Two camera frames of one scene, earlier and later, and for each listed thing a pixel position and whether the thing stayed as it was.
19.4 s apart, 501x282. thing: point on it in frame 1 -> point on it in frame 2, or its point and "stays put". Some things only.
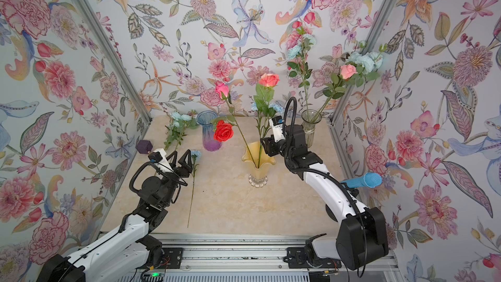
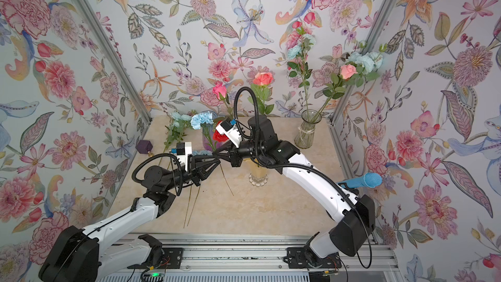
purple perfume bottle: x=144 y=146 stays put
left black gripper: x=183 y=173 -> x=195 y=174
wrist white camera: x=158 y=157 -> x=183 y=149
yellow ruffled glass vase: x=259 y=175 stays put
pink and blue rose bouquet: x=361 y=66 stays put
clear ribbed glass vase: x=309 y=118 stays put
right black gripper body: x=276 y=149 -> x=239 y=155
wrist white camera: x=276 y=123 -> x=230 y=130
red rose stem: x=224 y=131 stays put
